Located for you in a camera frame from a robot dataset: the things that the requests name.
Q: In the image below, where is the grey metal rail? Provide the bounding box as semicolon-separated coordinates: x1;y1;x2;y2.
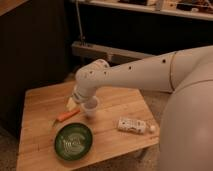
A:
71;41;152;64

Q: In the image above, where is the white plastic bottle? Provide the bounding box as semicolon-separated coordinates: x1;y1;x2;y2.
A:
117;117;157;134

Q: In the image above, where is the green round plate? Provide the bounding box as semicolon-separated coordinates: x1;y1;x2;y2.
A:
54;123;93;161

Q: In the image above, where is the metal vertical pole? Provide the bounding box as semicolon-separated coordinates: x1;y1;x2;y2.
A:
75;0;84;45

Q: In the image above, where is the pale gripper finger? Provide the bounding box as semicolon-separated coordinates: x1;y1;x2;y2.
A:
66;97;77;111

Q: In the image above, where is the orange pepper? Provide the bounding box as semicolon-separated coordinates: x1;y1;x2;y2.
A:
53;108;80;127

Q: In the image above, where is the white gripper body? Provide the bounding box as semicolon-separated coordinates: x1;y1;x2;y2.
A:
71;86;92;103

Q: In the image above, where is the cluttered background shelf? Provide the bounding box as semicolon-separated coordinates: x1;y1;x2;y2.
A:
69;0;213;22

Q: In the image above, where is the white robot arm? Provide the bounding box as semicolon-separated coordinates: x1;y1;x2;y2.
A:
68;45;213;171

